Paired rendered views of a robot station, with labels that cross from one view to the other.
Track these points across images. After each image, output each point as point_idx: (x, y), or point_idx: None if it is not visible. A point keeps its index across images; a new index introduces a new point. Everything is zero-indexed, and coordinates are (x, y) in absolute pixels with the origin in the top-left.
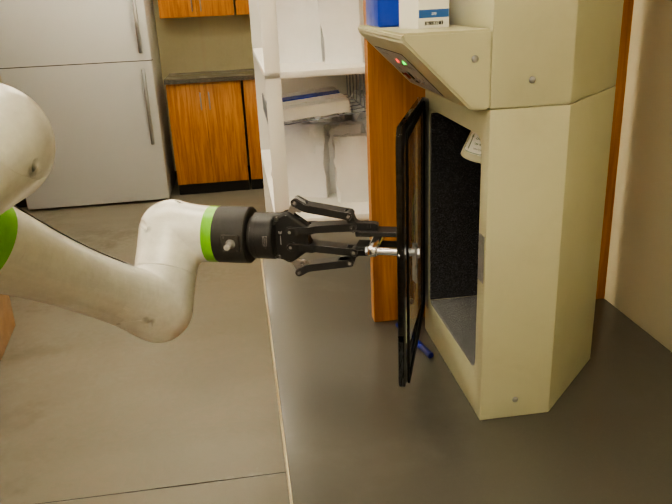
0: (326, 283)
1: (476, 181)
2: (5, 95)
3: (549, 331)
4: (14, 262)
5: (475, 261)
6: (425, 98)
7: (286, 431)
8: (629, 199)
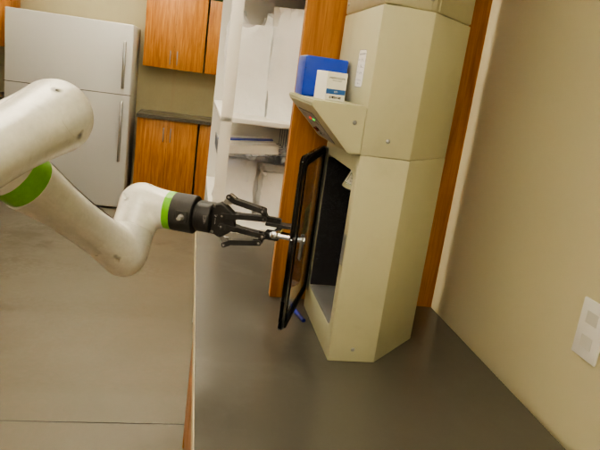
0: (239, 269)
1: None
2: (72, 89)
3: (380, 305)
4: (45, 195)
5: None
6: (326, 146)
7: (196, 347)
8: (454, 240)
